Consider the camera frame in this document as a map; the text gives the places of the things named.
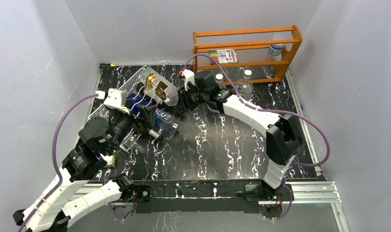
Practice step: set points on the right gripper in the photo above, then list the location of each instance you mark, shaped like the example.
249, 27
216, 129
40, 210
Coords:
183, 104

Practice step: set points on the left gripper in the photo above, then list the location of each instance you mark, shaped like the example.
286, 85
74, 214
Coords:
148, 114

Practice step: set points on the blue square bottle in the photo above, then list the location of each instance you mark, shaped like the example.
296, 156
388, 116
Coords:
163, 119

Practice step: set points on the grey bottle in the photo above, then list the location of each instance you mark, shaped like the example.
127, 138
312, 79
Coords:
159, 88

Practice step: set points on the clear glass bottle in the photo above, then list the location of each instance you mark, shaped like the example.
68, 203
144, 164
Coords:
131, 142

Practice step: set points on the dark green wine bottle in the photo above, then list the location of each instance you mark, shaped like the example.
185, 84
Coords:
157, 136

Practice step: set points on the clear round white-capped bottle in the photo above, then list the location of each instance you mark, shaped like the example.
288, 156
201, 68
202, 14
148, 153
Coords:
219, 81

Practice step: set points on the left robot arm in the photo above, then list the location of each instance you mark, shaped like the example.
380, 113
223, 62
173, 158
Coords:
56, 210

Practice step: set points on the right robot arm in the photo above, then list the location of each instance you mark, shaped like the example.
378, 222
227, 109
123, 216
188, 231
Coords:
283, 137

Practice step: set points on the marker pen set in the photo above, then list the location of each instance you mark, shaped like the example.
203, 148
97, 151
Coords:
224, 56

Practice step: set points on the white power strip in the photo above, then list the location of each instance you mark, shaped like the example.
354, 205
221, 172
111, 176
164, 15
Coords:
110, 161

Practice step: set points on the orange wooden shelf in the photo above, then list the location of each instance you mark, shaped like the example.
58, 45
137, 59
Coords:
251, 46

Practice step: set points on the white wire wine rack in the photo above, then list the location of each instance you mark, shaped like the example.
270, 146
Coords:
134, 85

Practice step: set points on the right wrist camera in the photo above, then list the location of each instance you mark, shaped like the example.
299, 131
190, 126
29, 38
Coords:
188, 76

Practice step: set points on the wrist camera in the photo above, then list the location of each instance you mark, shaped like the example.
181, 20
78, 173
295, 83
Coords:
114, 99
188, 76

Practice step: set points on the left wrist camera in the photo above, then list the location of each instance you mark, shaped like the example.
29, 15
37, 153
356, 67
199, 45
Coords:
114, 99

